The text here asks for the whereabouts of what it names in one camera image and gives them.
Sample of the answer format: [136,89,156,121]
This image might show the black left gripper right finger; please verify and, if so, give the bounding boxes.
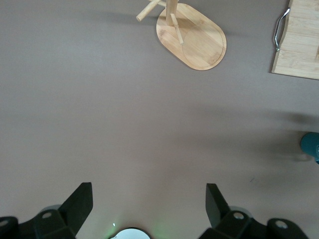
[199,183,307,239]

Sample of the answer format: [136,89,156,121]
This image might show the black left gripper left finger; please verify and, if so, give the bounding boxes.
[0,182,94,239]

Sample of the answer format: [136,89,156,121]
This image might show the bamboo cutting board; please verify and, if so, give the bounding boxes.
[271,0,319,80]

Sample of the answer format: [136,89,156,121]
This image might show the teal mug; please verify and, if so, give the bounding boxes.
[300,131,319,165]

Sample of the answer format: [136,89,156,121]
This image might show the wooden mug tree stand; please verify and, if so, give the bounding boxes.
[136,0,227,71]

